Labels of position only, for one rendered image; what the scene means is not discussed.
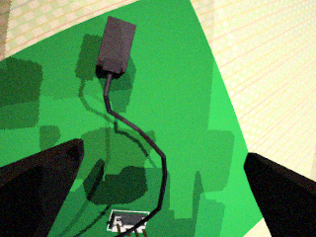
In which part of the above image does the green circuit board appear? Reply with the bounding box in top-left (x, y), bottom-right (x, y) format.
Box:
top-left (0, 0), bottom-right (263, 237)

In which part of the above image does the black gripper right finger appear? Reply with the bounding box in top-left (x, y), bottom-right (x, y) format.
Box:
top-left (244, 153), bottom-right (316, 237)

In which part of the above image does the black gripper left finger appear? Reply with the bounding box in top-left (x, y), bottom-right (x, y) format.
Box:
top-left (0, 139), bottom-right (84, 237)

